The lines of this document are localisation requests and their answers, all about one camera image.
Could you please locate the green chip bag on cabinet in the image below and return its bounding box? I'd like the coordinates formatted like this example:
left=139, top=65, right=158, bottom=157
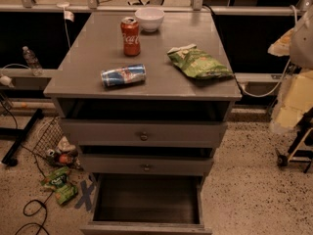
left=167, top=44, right=234, bottom=79

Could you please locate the black table leg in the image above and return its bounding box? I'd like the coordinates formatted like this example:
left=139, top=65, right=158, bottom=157
left=0, top=109, right=44, bottom=166

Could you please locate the white ceramic bowl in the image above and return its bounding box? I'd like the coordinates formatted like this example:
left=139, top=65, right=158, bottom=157
left=135, top=7, right=164, bottom=32

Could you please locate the grey drawer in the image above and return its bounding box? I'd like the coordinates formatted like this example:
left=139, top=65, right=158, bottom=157
left=61, top=118, right=227, bottom=148
left=79, top=146, right=213, bottom=176
left=81, top=174, right=212, bottom=235

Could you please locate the wire basket with trash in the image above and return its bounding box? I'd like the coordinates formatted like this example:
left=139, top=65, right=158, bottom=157
left=33, top=117, right=81, bottom=169

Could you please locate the white cable left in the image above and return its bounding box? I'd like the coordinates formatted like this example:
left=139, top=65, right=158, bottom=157
left=62, top=6, right=75, bottom=49

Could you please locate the grey middle drawer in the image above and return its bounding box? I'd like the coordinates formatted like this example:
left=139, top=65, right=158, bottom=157
left=79, top=146, right=213, bottom=176

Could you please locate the grey bottom drawer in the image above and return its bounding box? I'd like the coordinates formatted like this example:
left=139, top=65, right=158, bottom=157
left=81, top=174, right=212, bottom=235

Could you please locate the grey drawer cabinet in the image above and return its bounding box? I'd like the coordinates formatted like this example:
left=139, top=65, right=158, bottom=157
left=45, top=11, right=241, bottom=235

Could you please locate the grey top drawer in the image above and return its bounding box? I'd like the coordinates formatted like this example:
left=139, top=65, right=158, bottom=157
left=61, top=118, right=227, bottom=148

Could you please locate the blue silver redbull can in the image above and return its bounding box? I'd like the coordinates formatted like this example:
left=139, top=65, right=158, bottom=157
left=101, top=64, right=146, bottom=87

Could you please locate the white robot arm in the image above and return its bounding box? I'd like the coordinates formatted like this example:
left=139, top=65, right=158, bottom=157
left=268, top=6, right=313, bottom=133

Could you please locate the black floor cable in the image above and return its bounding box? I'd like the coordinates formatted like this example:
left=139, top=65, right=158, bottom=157
left=13, top=144, right=55, bottom=235

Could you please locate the green chip bag on floor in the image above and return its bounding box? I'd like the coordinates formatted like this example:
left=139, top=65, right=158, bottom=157
left=41, top=166, right=78, bottom=206

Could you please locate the red coca-cola can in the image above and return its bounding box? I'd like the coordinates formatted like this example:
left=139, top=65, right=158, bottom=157
left=120, top=17, right=141, bottom=56

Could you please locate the white cable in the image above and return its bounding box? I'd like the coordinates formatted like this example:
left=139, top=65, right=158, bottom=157
left=238, top=4, right=299, bottom=99
left=62, top=6, right=75, bottom=49

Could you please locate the white cable right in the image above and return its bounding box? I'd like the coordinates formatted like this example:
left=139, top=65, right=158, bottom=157
left=238, top=4, right=299, bottom=99

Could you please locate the clear plastic water bottle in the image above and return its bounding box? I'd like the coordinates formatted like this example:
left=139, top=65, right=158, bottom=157
left=22, top=46, right=42, bottom=76

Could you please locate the metal rail frame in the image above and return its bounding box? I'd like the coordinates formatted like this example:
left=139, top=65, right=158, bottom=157
left=0, top=0, right=313, bottom=17

